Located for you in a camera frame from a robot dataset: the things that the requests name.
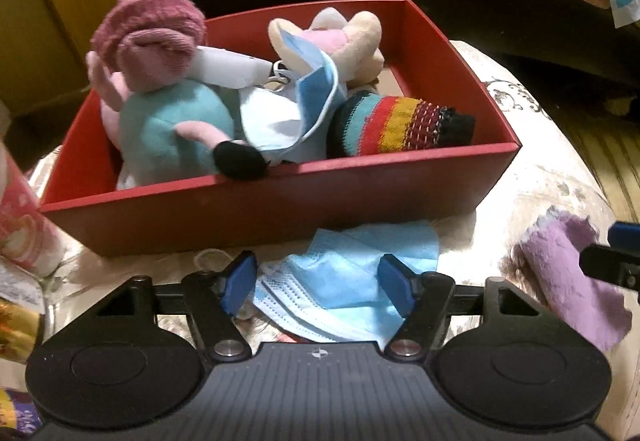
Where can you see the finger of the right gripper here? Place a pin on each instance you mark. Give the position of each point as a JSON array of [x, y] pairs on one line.
[[618, 262]]

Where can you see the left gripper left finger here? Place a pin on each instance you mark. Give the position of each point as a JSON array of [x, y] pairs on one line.
[[212, 299]]

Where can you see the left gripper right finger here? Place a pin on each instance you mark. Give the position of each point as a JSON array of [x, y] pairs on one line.
[[422, 300]]

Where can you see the purple fuzzy cloth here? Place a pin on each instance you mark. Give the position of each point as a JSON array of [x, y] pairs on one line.
[[548, 253]]

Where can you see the blue disposable face mask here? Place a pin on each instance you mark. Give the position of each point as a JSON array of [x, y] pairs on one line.
[[331, 292]]

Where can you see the pink pig plush toy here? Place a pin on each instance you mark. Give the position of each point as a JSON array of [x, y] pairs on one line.
[[176, 132]]

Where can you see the striped knitted sock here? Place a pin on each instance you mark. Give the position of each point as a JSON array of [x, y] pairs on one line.
[[370, 124]]

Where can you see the white foam sponge block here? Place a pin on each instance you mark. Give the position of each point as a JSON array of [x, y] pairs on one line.
[[228, 69]]

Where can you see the pink knitted sock ball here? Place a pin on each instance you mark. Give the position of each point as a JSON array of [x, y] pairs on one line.
[[150, 42]]

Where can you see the beige teddy bear plush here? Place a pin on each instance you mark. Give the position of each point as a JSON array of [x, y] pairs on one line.
[[351, 43]]

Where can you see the floral tablecloth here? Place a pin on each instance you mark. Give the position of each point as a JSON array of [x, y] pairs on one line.
[[548, 172]]

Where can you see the clear glass jar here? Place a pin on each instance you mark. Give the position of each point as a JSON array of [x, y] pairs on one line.
[[72, 277]]

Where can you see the red cardboard box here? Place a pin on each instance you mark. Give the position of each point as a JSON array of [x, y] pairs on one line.
[[293, 200]]

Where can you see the yellow blue drink can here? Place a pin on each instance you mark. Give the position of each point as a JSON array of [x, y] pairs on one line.
[[20, 334]]

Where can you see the pink milk tea cup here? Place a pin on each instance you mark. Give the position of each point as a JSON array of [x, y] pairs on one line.
[[28, 239]]

